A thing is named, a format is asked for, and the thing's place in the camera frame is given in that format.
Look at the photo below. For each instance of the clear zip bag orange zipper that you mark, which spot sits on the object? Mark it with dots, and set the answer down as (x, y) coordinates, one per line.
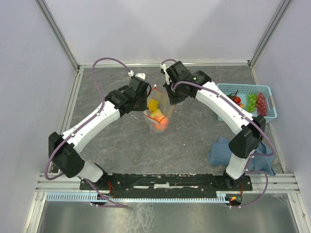
(164, 105)

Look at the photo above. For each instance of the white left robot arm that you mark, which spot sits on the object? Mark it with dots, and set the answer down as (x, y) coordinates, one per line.
(64, 149)

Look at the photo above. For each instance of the yellow lemon fruit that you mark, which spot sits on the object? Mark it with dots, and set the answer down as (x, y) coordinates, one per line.
(153, 105)

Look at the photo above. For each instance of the green grape bunch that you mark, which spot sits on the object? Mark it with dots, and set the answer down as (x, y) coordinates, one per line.
(251, 102)

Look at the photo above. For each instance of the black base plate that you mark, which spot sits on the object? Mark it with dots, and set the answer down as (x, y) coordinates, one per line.
(167, 185)

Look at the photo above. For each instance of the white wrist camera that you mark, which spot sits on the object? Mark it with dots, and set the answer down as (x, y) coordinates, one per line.
(140, 75)
(163, 71)

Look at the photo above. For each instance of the aluminium frame rail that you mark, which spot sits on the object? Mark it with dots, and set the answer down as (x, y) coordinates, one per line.
(278, 184)

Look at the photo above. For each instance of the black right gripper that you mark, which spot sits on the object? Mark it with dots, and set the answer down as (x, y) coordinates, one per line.
(174, 100)

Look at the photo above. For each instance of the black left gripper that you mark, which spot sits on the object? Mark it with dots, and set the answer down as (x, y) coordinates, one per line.
(144, 107)

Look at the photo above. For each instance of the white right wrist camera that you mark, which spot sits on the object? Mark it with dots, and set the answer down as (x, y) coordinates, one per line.
(163, 71)

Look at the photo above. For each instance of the light blue plastic basket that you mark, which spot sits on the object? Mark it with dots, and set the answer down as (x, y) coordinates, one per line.
(245, 89)

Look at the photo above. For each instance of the light blue cable duct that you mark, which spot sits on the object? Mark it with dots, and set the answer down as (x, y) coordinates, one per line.
(94, 197)

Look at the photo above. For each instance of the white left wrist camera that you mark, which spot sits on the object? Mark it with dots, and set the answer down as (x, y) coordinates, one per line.
(140, 75)

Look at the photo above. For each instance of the yellow mango fruit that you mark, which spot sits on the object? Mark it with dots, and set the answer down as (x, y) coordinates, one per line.
(156, 113)

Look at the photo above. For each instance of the orange peach fruit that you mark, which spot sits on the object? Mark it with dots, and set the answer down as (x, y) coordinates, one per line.
(161, 123)

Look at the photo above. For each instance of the purple grape bunch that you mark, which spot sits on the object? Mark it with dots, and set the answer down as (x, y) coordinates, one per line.
(261, 104)

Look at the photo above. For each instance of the red cherry bunch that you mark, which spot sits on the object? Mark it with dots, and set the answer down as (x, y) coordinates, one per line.
(234, 97)

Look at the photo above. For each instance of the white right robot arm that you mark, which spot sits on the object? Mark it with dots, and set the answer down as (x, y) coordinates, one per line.
(248, 129)

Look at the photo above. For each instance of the blue cloth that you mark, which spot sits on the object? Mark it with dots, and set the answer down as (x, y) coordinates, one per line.
(220, 156)

